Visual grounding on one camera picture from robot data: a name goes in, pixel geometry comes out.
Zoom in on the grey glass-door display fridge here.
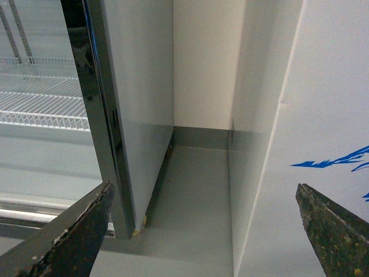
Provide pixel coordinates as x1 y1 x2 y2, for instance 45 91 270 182
1 1 174 239

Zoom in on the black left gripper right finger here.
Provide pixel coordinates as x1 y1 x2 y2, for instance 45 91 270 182
296 184 368 276

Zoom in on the white chest freezer blue rim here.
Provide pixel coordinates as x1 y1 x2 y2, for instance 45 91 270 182
228 1 368 276

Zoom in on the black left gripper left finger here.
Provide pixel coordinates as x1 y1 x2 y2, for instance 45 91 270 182
1 181 114 276

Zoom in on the white wire fridge shelf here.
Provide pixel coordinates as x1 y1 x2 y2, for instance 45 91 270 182
1 57 90 132

